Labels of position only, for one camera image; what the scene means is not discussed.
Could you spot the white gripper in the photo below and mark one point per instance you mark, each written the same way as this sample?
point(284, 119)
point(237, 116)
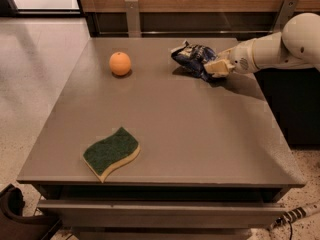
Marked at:
point(240, 60)

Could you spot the blue chip bag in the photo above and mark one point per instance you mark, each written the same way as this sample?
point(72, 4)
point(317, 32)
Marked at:
point(193, 57)

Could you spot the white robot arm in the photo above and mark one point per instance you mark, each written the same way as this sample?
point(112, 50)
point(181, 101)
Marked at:
point(296, 46)

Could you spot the green and yellow sponge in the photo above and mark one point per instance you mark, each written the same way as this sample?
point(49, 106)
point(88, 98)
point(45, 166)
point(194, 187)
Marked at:
point(111, 153)

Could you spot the orange fruit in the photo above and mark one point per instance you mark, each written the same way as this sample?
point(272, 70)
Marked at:
point(120, 63)

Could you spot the dark chair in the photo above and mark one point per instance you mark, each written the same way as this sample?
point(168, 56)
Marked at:
point(15, 226)

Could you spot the right metal bracket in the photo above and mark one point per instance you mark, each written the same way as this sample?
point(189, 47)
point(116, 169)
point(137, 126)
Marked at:
point(284, 14)

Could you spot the metal bracket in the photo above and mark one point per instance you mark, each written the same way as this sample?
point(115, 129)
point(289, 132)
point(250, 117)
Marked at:
point(133, 18)
point(284, 14)

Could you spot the left metal bracket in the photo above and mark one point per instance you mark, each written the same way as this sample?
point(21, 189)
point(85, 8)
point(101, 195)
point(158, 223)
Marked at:
point(133, 18)

